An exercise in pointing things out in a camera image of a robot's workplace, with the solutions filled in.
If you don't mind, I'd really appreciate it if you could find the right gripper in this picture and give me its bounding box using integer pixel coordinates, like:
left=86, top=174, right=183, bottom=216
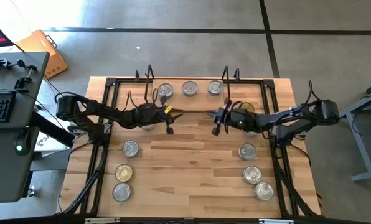
left=206, top=98, right=240, bottom=137

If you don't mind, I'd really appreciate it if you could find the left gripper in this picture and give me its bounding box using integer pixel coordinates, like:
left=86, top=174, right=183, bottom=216
left=156, top=95, right=186, bottom=136

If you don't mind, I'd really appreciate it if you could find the gold-lid seafood can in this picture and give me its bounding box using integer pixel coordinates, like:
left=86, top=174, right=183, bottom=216
left=115, top=164, right=134, bottom=183
left=240, top=101, right=255, bottom=113

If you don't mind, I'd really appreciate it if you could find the white printed box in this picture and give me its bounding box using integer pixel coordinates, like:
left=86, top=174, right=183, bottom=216
left=34, top=124, right=74, bottom=153

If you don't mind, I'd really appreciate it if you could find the orange cardboard box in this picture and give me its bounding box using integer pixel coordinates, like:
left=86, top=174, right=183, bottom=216
left=16, top=29, right=68, bottom=80

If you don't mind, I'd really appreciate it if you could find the grey metal side table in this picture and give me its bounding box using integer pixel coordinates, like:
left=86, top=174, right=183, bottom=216
left=329, top=77, right=371, bottom=183

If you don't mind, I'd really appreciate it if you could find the dark grey desk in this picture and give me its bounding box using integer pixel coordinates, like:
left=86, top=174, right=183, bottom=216
left=0, top=51, right=51, bottom=205

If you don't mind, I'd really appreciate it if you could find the black computer mouse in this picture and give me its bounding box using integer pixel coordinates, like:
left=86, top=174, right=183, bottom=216
left=13, top=126, right=31, bottom=157

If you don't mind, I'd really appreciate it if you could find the wooden shelf black metal frame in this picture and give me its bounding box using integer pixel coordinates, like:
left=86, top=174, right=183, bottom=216
left=134, top=64, right=241, bottom=115

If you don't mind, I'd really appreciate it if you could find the black aluminium table frame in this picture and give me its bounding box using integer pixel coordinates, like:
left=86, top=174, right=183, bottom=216
left=56, top=77, right=322, bottom=218

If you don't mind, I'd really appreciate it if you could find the silver edge bracket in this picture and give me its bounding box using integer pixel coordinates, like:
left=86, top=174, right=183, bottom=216
left=258, top=218, right=295, bottom=224
left=84, top=217, right=121, bottom=224

